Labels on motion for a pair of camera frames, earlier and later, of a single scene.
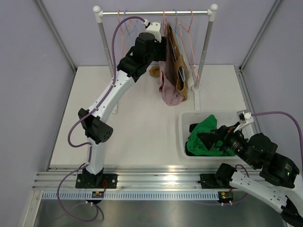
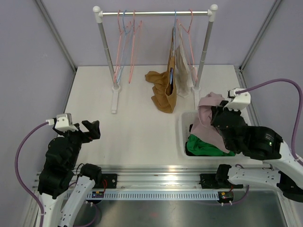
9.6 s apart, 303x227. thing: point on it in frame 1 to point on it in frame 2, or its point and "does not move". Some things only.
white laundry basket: (224, 118) does not move
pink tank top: (171, 95) to (203, 128)
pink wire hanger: (122, 33) to (120, 34)
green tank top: (195, 145) does not move
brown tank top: (175, 63) to (164, 97)
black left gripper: (162, 50) to (93, 127)
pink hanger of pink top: (164, 32) to (134, 31)
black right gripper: (224, 133) to (219, 107)
